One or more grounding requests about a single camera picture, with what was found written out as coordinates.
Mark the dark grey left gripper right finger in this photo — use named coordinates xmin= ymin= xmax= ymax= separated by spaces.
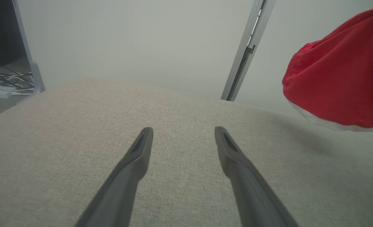
xmin=214 ymin=126 xmax=299 ymax=227

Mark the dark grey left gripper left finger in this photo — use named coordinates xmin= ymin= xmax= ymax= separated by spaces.
xmin=75 ymin=127 xmax=154 ymax=227

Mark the red garment with white stripes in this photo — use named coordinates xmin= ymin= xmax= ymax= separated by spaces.
xmin=282 ymin=0 xmax=373 ymax=132

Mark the grey metal post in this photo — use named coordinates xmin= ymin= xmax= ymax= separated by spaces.
xmin=221 ymin=0 xmax=277 ymax=101

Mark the black cable bundle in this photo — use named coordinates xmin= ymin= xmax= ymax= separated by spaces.
xmin=0 ymin=58 xmax=36 ymax=96

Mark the grey metal desk frame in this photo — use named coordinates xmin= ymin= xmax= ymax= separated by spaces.
xmin=0 ymin=0 xmax=45 ymax=112

